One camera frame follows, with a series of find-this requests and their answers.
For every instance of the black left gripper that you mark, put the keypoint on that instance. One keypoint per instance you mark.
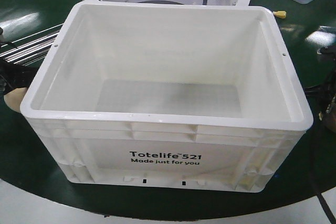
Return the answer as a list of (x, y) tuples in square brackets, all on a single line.
[(14, 76)]

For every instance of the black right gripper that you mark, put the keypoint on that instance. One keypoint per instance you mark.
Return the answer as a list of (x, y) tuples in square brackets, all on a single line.
[(324, 93)]

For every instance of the white plastic tote box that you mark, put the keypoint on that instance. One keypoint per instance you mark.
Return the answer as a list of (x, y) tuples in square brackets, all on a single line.
[(176, 96)]

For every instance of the metal rods bundle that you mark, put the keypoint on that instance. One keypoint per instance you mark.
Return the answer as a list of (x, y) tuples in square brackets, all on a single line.
[(31, 48)]

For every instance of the small yellow toy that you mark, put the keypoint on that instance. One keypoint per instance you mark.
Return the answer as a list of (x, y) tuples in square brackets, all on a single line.
[(280, 14)]

